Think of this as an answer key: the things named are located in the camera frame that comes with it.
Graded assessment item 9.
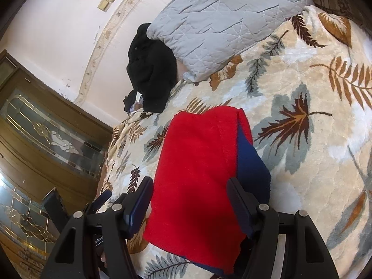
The blue and red sweater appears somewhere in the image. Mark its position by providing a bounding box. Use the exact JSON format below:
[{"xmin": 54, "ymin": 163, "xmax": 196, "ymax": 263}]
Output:
[{"xmin": 144, "ymin": 105, "xmax": 272, "ymax": 276}]

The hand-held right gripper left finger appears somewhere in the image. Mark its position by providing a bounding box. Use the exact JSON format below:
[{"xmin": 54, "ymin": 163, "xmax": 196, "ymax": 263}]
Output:
[{"xmin": 41, "ymin": 177, "xmax": 154, "ymax": 279}]

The black cloth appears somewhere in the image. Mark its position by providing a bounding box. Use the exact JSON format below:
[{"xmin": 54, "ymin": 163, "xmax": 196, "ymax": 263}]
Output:
[{"xmin": 123, "ymin": 23, "xmax": 179, "ymax": 114}]

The leaf print blanket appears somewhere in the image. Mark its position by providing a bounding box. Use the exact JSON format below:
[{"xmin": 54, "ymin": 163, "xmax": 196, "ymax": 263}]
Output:
[{"xmin": 99, "ymin": 4, "xmax": 372, "ymax": 279}]

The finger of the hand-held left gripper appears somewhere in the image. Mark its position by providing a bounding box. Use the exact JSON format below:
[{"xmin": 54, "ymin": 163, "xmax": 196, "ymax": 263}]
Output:
[
  {"xmin": 42, "ymin": 187, "xmax": 72, "ymax": 233},
  {"xmin": 89, "ymin": 190, "xmax": 113, "ymax": 213}
]

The grey quilted pillow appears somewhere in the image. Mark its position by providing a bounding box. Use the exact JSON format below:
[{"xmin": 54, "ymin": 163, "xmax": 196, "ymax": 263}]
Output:
[{"xmin": 147, "ymin": 0, "xmax": 316, "ymax": 83}]

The wooden door with glass panels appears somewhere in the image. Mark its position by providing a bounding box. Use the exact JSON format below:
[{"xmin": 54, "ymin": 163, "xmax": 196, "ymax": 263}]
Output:
[{"xmin": 0, "ymin": 49, "xmax": 114, "ymax": 279}]

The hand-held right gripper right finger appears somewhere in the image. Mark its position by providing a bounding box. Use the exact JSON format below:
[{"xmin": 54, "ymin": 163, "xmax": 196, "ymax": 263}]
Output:
[{"xmin": 227, "ymin": 177, "xmax": 340, "ymax": 279}]

